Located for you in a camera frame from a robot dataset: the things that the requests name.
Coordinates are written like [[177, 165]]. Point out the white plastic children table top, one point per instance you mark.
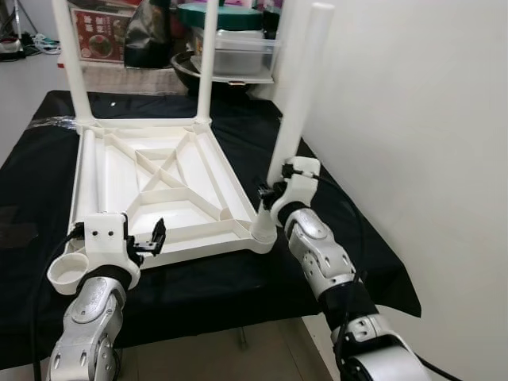
[[175, 190]]

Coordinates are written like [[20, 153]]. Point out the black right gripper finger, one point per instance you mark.
[[264, 194]]

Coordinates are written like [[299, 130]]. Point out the upright vacuum cleaner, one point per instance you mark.
[[9, 45]]

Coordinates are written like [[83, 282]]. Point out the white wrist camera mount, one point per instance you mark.
[[300, 186], [107, 242]]

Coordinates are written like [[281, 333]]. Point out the black tablecloth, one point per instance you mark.
[[238, 286]]

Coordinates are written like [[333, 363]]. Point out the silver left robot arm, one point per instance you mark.
[[87, 333]]

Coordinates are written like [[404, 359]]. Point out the black bag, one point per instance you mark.
[[151, 40]]

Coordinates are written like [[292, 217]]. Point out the beige ribbed box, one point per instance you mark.
[[135, 79]]

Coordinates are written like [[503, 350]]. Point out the grey folding table frame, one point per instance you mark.
[[243, 337]]

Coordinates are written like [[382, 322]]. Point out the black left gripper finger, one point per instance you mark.
[[159, 236]]

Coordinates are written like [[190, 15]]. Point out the clear plastic container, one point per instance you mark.
[[246, 54]]

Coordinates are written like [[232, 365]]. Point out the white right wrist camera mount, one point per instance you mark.
[[300, 186]]

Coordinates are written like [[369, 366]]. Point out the storage box with red poster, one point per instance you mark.
[[99, 36]]

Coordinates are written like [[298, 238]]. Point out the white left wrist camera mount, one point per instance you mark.
[[107, 242]]

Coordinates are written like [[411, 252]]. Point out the green pot lid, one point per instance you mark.
[[238, 17]]

